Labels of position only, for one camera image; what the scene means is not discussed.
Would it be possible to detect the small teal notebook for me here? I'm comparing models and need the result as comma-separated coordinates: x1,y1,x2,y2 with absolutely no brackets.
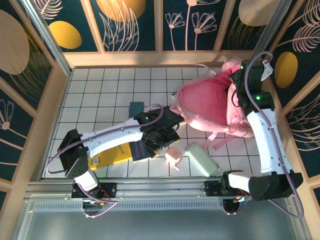
128,101,145,118

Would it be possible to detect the small pink box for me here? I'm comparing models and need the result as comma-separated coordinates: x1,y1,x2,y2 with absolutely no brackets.
164,146,184,172

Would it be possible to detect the thin dark blue book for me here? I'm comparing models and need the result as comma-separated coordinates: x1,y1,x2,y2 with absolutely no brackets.
129,141,158,162

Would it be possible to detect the pink student backpack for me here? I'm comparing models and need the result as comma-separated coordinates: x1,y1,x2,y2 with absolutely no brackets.
169,56,256,151

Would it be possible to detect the mint green glasses case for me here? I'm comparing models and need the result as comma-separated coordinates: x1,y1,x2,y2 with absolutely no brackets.
184,141,220,178

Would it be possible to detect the yellow book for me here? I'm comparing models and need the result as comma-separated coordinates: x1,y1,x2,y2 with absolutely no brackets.
88,143,133,171

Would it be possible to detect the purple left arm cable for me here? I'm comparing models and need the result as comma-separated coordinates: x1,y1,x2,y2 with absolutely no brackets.
46,103,165,218

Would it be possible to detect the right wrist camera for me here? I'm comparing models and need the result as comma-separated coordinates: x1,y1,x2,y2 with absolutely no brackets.
259,59,273,82

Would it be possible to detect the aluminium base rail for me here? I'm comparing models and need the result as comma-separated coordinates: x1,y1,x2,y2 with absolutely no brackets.
23,176,297,201

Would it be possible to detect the aluminium corner post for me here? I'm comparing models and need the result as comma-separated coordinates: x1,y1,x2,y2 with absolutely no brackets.
21,0,74,76
252,0,294,60

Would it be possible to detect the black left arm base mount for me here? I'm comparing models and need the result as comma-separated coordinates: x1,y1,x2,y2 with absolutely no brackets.
71,181,118,201

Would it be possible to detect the perforated metal cable duct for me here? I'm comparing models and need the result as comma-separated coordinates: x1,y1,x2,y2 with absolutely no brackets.
31,201,226,213

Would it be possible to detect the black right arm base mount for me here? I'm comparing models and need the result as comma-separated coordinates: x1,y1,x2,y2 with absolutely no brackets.
201,180,251,198

